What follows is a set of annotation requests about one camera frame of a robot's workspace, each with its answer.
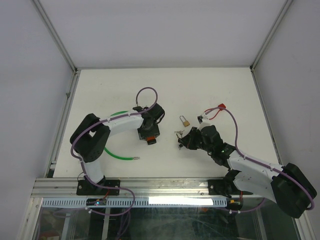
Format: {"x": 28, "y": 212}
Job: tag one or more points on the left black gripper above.
{"x": 143, "y": 135}

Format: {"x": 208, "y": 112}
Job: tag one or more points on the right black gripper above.
{"x": 188, "y": 138}

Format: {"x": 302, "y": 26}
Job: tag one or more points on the orange black padlock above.
{"x": 151, "y": 140}

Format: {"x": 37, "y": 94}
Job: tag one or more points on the green cable bike lock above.
{"x": 117, "y": 156}

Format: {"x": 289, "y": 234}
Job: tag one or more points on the black-headed key pair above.
{"x": 180, "y": 145}

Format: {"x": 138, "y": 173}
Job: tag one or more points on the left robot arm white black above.
{"x": 90, "y": 138}

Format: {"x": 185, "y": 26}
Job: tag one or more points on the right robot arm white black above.
{"x": 285, "y": 185}

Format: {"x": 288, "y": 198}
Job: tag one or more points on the small silver keys right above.
{"x": 180, "y": 132}

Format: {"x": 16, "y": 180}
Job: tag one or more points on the brass padlock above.
{"x": 184, "y": 121}

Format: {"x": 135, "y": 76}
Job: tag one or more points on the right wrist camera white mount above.
{"x": 203, "y": 120}

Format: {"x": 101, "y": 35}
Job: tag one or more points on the red cable seal tag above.
{"x": 218, "y": 109}

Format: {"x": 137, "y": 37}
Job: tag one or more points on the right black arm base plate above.
{"x": 217, "y": 187}

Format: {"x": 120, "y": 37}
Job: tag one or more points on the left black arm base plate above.
{"x": 85, "y": 188}

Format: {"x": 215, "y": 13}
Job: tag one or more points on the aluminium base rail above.
{"x": 141, "y": 187}

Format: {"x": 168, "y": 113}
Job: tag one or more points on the grey slotted cable duct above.
{"x": 139, "y": 202}

